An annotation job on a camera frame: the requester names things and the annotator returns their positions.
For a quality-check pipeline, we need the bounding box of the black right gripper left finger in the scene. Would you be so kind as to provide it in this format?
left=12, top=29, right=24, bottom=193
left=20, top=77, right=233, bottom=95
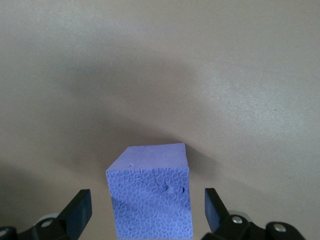
left=0, top=188, right=93, bottom=240

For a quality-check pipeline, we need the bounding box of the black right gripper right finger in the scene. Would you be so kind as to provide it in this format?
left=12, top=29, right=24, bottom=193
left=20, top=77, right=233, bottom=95
left=201, top=187, right=306, bottom=240

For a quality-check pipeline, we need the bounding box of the purple foam block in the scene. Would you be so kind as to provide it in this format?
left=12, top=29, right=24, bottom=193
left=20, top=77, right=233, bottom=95
left=105, top=142, right=195, bottom=240

